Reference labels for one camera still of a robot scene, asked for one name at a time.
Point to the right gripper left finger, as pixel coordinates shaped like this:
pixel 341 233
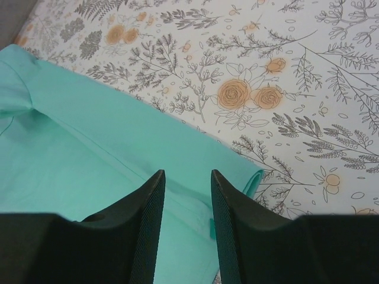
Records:
pixel 118 244

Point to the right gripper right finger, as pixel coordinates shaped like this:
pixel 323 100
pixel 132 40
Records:
pixel 255 245

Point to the floral table mat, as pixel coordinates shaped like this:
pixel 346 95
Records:
pixel 289 85

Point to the teal t shirt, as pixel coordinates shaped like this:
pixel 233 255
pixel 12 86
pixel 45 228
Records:
pixel 73 146

